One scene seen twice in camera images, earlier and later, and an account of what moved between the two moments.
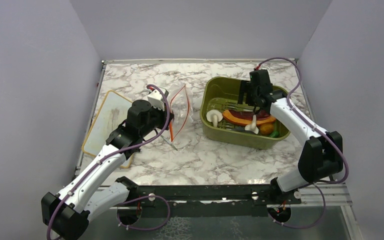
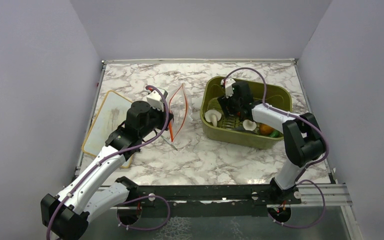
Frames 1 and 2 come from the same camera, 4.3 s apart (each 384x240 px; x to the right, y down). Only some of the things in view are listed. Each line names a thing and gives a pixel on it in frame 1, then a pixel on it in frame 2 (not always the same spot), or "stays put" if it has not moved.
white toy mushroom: [214, 116] stays put
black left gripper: [164, 115] stays put
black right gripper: [245, 87] -> [224, 102]
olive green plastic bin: [225, 122] stays put
